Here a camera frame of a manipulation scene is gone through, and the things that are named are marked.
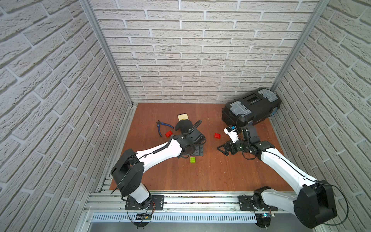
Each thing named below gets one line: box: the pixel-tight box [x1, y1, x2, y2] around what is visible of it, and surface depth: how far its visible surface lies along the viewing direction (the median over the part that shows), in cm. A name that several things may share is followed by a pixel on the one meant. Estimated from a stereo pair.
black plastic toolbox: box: [221, 87, 282, 127], surface depth 99 cm
